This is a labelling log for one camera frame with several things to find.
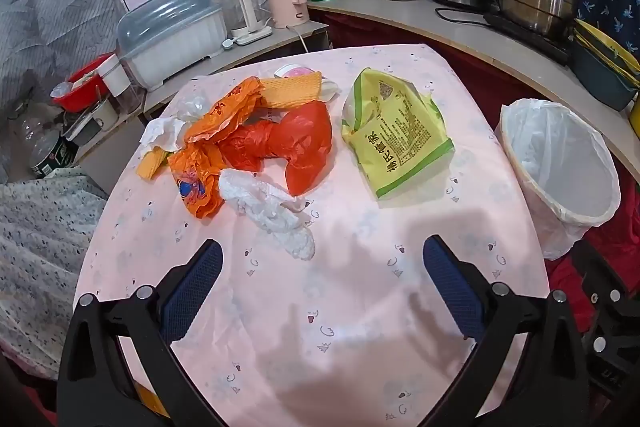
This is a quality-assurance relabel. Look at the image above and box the white dish rack grey lid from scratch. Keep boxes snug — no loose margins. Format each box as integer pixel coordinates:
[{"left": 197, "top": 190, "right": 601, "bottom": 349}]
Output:
[{"left": 116, "top": 0, "right": 227, "bottom": 92}]

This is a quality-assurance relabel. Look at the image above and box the white mug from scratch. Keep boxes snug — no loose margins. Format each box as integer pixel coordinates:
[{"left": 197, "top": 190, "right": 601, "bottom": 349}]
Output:
[{"left": 87, "top": 99, "right": 121, "bottom": 132}]

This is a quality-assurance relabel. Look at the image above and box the pink paper cup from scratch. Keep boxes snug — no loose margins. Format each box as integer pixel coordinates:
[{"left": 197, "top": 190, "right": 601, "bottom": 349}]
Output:
[{"left": 275, "top": 64, "right": 342, "bottom": 102}]

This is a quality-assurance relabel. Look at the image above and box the low wooden cabinet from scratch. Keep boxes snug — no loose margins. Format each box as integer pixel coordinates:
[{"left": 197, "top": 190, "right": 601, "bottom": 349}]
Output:
[{"left": 65, "top": 21, "right": 331, "bottom": 178}]

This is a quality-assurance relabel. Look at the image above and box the clear glass jar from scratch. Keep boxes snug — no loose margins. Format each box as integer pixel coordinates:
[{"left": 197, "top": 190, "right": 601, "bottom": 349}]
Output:
[{"left": 15, "top": 112, "right": 56, "bottom": 158}]

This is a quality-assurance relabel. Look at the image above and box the floral blanket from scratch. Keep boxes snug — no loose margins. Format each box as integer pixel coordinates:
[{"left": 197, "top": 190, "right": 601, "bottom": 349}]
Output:
[{"left": 0, "top": 169, "right": 108, "bottom": 383}]

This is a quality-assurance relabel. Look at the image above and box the black power cable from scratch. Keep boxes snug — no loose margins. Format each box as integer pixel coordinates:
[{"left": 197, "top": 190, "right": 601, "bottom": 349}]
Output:
[{"left": 434, "top": 7, "right": 488, "bottom": 28}]

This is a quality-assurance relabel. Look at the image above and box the white tissue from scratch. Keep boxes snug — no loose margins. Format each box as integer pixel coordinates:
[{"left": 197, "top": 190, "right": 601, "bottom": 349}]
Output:
[{"left": 140, "top": 117, "right": 188, "bottom": 152}]

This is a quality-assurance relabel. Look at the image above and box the dark teal basin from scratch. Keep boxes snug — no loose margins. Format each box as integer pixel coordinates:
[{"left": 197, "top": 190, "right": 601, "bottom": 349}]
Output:
[{"left": 570, "top": 19, "right": 640, "bottom": 112}]

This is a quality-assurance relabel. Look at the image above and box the clear plastic bag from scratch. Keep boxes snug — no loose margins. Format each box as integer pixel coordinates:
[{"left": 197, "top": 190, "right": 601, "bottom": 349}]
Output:
[{"left": 175, "top": 92, "right": 211, "bottom": 122}]

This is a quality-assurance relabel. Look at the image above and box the yellow basin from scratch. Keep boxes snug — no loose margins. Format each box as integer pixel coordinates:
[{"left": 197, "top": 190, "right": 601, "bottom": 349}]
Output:
[{"left": 574, "top": 19, "right": 640, "bottom": 88}]

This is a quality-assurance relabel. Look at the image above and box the black induction cooktop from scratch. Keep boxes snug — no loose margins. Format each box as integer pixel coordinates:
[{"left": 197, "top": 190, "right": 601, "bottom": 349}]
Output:
[{"left": 482, "top": 9, "right": 576, "bottom": 65}]

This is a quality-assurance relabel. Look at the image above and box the pink printed tablecloth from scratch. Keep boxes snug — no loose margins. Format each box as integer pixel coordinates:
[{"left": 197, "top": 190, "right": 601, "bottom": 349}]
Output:
[{"left": 75, "top": 43, "right": 551, "bottom": 427}]

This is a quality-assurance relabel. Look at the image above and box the red cloth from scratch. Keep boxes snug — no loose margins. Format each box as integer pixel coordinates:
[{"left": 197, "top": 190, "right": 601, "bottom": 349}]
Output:
[{"left": 545, "top": 187, "right": 640, "bottom": 323}]

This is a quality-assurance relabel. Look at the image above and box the red plastic bag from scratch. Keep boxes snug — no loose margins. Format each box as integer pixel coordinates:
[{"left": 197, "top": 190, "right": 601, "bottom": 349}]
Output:
[{"left": 217, "top": 101, "right": 333, "bottom": 196}]

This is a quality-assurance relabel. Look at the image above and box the yellow green snack bag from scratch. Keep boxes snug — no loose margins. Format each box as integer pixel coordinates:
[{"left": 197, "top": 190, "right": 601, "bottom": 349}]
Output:
[{"left": 341, "top": 68, "right": 455, "bottom": 200}]

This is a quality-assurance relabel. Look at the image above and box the large orange foam net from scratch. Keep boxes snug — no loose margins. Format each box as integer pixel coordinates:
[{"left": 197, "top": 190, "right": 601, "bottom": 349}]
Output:
[{"left": 261, "top": 72, "right": 323, "bottom": 109}]

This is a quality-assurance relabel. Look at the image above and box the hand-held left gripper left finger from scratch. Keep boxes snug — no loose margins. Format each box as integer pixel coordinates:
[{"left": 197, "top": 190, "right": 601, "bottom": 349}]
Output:
[{"left": 56, "top": 239, "right": 226, "bottom": 427}]

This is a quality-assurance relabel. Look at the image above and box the curved grey counter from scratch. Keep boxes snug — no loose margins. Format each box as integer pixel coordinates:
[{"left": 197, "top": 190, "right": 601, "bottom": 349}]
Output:
[{"left": 307, "top": 0, "right": 640, "bottom": 180}]

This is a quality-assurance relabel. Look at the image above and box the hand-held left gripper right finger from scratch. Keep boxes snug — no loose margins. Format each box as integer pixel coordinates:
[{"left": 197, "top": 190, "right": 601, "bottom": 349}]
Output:
[{"left": 422, "top": 234, "right": 591, "bottom": 427}]

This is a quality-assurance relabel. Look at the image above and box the red plastic basin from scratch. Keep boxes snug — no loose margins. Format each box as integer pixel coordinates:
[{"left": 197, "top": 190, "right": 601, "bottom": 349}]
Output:
[{"left": 50, "top": 52, "right": 116, "bottom": 112}]

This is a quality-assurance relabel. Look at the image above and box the glass kettle white handle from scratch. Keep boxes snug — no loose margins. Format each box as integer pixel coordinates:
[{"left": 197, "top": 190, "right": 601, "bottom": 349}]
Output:
[{"left": 216, "top": 0, "right": 275, "bottom": 46}]

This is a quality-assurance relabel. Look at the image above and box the white plastic wrap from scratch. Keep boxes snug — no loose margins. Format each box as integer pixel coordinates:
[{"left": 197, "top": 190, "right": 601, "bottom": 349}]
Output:
[{"left": 218, "top": 168, "right": 317, "bottom": 262}]

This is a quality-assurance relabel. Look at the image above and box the orange printed plastic bag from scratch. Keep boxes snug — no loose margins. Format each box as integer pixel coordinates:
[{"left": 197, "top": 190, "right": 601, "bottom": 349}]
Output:
[{"left": 167, "top": 77, "right": 273, "bottom": 220}]

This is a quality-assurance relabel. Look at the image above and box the small orange foam net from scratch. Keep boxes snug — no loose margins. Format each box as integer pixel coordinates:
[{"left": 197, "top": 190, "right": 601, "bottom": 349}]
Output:
[{"left": 137, "top": 146, "right": 171, "bottom": 180}]

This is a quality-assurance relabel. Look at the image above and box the white lined trash bin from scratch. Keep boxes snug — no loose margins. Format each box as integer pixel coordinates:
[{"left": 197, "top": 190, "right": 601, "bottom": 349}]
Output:
[{"left": 495, "top": 98, "right": 622, "bottom": 262}]

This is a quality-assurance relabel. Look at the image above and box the white tumbler cup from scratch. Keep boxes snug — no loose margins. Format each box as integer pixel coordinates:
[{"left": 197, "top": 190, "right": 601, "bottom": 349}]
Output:
[{"left": 97, "top": 57, "right": 146, "bottom": 115}]

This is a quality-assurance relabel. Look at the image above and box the dark red curtain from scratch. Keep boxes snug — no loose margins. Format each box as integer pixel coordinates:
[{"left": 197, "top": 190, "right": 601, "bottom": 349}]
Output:
[{"left": 325, "top": 9, "right": 506, "bottom": 122}]

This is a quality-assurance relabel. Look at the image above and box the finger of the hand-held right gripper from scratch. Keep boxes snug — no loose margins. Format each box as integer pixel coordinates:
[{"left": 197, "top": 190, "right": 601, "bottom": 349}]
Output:
[{"left": 570, "top": 238, "right": 633, "bottom": 308}]

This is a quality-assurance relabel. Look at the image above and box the yellow electric pot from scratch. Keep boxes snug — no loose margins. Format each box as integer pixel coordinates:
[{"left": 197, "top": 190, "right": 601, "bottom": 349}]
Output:
[{"left": 626, "top": 89, "right": 640, "bottom": 132}]

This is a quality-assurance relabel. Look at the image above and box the dark green tin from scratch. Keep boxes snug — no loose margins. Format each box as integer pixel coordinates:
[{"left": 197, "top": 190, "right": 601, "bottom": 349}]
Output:
[{"left": 30, "top": 132, "right": 78, "bottom": 178}]

